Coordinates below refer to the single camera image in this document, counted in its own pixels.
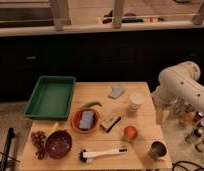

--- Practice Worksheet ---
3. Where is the grey blue cloth piece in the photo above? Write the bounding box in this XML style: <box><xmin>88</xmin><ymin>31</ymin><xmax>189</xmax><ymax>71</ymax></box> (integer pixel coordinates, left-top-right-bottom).
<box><xmin>109</xmin><ymin>85</ymin><xmax>125</xmax><ymax>99</ymax></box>

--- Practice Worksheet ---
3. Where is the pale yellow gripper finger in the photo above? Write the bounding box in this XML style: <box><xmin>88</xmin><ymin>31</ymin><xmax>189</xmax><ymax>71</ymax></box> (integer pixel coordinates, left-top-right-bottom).
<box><xmin>156</xmin><ymin>108</ymin><xmax>170</xmax><ymax>125</ymax></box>

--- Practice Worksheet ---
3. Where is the metal cup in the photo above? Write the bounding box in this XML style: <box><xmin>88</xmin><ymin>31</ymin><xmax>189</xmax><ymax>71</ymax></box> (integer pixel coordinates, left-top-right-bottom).
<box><xmin>148</xmin><ymin>141</ymin><xmax>167</xmax><ymax>159</ymax></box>

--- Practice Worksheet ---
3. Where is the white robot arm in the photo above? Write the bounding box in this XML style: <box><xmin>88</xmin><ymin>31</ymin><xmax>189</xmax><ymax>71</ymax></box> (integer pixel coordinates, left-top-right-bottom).
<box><xmin>152</xmin><ymin>61</ymin><xmax>204</xmax><ymax>124</ymax></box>

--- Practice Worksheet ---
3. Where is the green plastic tray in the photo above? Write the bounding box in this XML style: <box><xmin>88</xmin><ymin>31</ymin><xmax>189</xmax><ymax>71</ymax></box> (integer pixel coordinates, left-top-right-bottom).
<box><xmin>24</xmin><ymin>76</ymin><xmax>76</xmax><ymax>120</ymax></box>

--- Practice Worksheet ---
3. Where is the brown grape bunch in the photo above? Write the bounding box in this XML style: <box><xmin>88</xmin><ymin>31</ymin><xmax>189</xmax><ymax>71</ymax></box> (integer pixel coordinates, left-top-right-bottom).
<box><xmin>31</xmin><ymin>131</ymin><xmax>46</xmax><ymax>160</ymax></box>

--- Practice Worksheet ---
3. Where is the purple bowl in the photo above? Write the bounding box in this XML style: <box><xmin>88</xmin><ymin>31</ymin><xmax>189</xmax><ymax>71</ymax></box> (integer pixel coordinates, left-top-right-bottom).
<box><xmin>45</xmin><ymin>130</ymin><xmax>72</xmax><ymax>159</ymax></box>

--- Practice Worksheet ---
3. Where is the green chili pepper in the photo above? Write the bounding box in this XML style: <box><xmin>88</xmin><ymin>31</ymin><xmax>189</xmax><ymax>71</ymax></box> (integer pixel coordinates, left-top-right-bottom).
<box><xmin>80</xmin><ymin>101</ymin><xmax>102</xmax><ymax>108</ymax></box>

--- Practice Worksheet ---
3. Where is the white paper cup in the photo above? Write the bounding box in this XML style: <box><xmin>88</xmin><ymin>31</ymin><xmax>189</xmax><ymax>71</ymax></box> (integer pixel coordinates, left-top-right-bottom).
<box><xmin>129</xmin><ymin>93</ymin><xmax>144</xmax><ymax>112</ymax></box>

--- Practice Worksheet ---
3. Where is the black stand left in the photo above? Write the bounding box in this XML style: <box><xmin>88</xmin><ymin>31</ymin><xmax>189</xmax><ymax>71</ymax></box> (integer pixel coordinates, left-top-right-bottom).
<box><xmin>0</xmin><ymin>127</ymin><xmax>14</xmax><ymax>171</ymax></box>

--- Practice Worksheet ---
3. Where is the orange plate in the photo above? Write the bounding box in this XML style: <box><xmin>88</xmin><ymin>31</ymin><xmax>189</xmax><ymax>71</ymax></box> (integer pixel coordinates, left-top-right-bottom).
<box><xmin>71</xmin><ymin>108</ymin><xmax>100</xmax><ymax>134</ymax></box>

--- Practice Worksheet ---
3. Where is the red apple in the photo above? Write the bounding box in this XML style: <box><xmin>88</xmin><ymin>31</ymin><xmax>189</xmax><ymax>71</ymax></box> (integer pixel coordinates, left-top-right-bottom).
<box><xmin>123</xmin><ymin>126</ymin><xmax>138</xmax><ymax>142</ymax></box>

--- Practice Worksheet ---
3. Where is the black cable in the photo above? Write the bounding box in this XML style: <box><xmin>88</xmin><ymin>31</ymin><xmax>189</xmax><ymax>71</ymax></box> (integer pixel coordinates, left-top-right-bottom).
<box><xmin>171</xmin><ymin>160</ymin><xmax>204</xmax><ymax>171</ymax></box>

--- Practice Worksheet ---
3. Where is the white dish brush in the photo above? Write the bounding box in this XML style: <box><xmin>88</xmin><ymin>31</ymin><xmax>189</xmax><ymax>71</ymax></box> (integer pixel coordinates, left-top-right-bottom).
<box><xmin>80</xmin><ymin>148</ymin><xmax>128</xmax><ymax>163</ymax></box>

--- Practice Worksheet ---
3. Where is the bottles and clutter pile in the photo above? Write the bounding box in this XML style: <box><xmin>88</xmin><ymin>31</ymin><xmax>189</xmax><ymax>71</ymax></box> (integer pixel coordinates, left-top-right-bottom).
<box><xmin>172</xmin><ymin>99</ymin><xmax>204</xmax><ymax>144</ymax></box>

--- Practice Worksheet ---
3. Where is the wooden block eraser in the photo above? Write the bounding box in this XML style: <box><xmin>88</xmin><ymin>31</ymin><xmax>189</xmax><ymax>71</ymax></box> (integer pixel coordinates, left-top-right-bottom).
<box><xmin>100</xmin><ymin>115</ymin><xmax>121</xmax><ymax>132</ymax></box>

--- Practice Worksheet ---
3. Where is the blue sponge on plate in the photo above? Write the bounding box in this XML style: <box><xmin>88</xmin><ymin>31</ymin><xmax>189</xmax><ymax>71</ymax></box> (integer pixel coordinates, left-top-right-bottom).
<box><xmin>79</xmin><ymin>111</ymin><xmax>94</xmax><ymax>130</ymax></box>

